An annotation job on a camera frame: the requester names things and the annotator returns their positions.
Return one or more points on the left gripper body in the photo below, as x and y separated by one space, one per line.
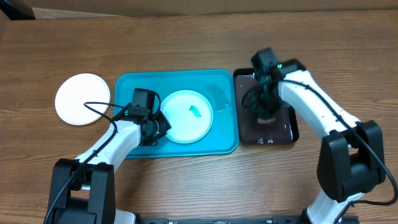
160 125

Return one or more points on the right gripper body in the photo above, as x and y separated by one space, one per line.
266 112

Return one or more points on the green sponge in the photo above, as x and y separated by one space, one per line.
261 120

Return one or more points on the light blue plate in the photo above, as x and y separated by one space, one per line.
186 127

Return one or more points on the white plate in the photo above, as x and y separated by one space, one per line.
82 99

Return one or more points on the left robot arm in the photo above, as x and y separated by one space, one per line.
82 190

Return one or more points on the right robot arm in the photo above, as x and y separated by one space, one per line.
351 160

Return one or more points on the black water tray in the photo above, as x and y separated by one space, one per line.
283 129

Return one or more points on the teal plastic serving tray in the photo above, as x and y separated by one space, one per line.
216 85

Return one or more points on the green stain on blue plate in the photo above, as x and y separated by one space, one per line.
195 111

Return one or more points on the dark object top left corner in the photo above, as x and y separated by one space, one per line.
17 10

